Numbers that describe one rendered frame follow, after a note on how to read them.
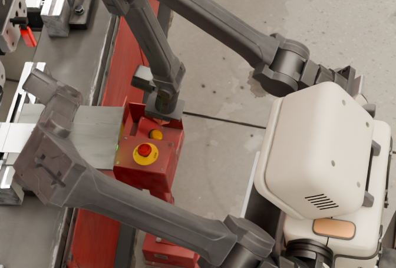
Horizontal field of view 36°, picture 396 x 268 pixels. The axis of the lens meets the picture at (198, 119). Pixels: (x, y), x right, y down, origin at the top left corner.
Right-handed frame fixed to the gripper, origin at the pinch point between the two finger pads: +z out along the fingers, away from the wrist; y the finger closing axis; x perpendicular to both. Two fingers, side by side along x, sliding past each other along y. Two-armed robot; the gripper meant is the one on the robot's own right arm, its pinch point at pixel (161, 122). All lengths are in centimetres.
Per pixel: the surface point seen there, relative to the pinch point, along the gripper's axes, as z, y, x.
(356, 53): 63, -77, -102
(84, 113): -15.7, 18.8, 12.9
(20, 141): -12.6, 31.6, 23.6
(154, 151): 2.0, -0.4, 8.8
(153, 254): 70, -10, 14
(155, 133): 7.5, 0.9, -0.1
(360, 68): 62, -80, -93
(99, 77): -0.5, 20.9, -8.7
